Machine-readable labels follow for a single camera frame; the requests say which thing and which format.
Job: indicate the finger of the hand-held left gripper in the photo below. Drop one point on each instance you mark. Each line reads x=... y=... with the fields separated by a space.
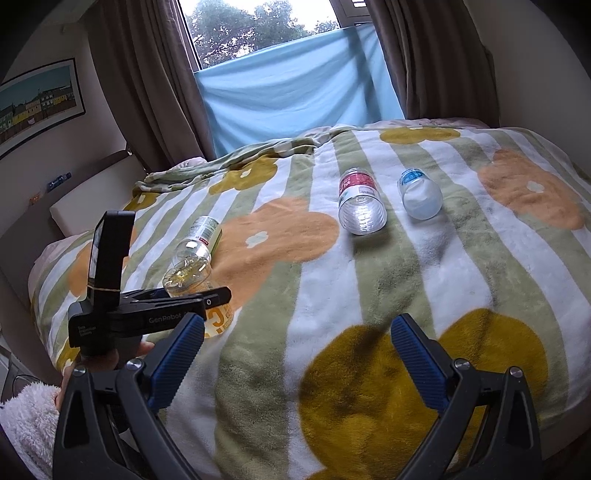
x=184 y=294

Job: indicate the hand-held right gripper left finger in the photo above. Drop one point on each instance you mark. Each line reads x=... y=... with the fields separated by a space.
x=178 y=357

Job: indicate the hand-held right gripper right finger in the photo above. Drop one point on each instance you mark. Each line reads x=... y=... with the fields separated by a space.
x=418 y=357

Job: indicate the person's left forearm white sleeve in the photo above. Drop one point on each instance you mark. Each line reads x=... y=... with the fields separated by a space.
x=23 y=420

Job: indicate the person's left hand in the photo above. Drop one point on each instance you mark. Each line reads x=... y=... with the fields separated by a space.
x=142 y=349

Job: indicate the clear bottle green label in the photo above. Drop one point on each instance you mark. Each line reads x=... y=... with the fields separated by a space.
x=196 y=249

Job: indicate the white headboard cushion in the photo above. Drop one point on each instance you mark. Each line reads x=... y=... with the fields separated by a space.
x=92 y=198

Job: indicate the small blue bottle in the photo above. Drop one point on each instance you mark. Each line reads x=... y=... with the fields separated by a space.
x=59 y=181

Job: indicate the small orange item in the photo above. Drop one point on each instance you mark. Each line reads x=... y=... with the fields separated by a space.
x=35 y=200

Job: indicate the striped floral blanket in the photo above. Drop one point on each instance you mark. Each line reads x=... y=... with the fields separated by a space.
x=323 y=286

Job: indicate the clear bottle pink label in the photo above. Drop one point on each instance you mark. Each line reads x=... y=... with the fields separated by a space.
x=361 y=207

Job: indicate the clear bottle blue label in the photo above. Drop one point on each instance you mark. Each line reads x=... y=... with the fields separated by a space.
x=421 y=196

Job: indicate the brown curtain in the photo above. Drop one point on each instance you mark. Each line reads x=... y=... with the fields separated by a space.
x=429 y=55
x=147 y=78

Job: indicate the light blue cloth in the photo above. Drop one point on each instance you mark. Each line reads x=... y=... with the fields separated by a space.
x=295 y=101

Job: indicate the glass window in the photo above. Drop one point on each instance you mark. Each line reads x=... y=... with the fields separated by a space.
x=258 y=27

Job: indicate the framed wall picture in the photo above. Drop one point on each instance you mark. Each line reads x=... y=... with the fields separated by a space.
x=37 y=104

